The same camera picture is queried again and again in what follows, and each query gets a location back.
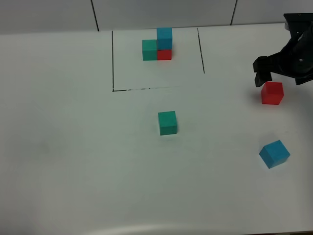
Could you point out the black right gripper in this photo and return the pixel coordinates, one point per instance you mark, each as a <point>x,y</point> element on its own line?
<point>295,59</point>

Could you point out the red template cube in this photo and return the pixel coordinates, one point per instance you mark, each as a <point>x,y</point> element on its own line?
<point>164,54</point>

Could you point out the blue template cube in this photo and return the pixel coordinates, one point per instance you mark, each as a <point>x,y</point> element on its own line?
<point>164,38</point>

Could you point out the green template cube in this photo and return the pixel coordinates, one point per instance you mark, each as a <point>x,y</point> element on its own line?
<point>149,50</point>

